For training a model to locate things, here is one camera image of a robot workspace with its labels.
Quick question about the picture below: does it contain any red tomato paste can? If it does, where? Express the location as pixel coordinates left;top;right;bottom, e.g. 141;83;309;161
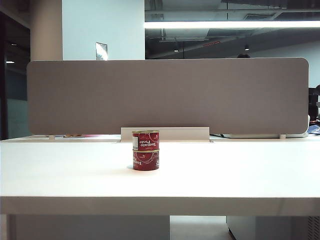
131;129;160;152
132;149;160;172

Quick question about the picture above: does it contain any brown fabric desk divider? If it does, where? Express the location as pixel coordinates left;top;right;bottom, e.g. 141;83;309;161
26;57;309;136

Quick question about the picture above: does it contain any white flat desk device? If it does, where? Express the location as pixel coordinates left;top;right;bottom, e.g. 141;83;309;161
222;132;310;139

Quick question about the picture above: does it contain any long ceiling light strip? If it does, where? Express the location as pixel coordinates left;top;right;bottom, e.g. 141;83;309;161
144;20;320;29

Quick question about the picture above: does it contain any white desk modesty panel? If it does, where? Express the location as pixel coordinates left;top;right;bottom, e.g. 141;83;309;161
7;214;171;240

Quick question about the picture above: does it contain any dark glass door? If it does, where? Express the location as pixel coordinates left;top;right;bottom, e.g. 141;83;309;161
0;11;31;141

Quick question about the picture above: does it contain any blue patterned cloth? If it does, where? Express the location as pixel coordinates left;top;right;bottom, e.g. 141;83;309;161
307;124;320;137

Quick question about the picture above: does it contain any framed wall poster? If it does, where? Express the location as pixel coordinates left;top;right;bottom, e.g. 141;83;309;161
95;41;109;61

